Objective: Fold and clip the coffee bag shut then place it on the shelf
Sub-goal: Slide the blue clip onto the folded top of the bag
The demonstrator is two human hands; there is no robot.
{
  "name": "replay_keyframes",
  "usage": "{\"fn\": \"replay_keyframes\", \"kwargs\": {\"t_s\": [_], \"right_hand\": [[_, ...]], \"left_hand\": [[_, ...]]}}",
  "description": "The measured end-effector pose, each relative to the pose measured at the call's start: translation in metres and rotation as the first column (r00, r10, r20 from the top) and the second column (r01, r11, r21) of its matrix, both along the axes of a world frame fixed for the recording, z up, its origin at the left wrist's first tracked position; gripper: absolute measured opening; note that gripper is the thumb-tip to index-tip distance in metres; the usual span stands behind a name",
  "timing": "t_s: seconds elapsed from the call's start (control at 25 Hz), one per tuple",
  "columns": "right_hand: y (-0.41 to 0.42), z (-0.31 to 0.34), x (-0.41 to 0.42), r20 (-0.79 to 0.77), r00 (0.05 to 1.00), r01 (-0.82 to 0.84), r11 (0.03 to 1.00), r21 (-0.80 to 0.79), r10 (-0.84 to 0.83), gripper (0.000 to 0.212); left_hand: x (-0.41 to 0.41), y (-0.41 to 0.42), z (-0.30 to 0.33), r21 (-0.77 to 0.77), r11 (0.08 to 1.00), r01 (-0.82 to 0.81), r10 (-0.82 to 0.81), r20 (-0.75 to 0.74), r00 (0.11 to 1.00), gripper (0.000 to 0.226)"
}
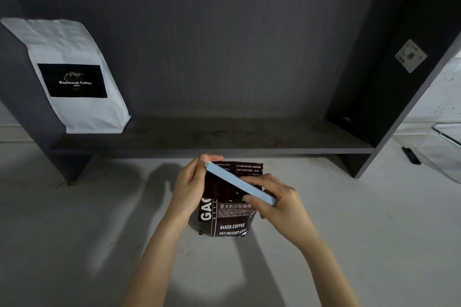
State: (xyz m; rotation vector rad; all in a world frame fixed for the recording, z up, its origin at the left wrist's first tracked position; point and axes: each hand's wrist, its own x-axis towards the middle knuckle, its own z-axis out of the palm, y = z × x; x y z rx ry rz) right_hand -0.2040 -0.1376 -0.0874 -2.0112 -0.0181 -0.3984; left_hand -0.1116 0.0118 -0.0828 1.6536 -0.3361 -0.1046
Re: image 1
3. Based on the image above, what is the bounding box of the person's left hand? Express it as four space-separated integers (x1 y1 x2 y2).
168 153 224 229

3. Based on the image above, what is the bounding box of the person's right hand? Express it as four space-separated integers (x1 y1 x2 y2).
242 173 318 247

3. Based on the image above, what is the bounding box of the light blue sealing clip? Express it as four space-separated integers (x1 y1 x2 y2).
204 161 279 208

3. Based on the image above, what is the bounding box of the dark brown coffee bag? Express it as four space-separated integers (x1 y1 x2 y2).
197 161 264 238

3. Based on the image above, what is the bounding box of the dark grey shelf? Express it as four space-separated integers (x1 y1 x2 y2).
0 0 461 187

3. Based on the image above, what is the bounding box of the person's left forearm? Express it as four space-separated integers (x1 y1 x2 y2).
121 216 189 307

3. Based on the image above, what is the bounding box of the white bag with black label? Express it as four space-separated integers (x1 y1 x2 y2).
0 17 132 135

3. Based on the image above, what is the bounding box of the small black pen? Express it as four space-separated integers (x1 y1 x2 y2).
401 146 422 166

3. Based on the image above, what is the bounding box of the clear plastic container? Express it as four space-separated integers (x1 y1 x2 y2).
413 121 461 185

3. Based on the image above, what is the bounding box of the white sticker label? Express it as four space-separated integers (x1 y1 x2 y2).
394 38 428 74

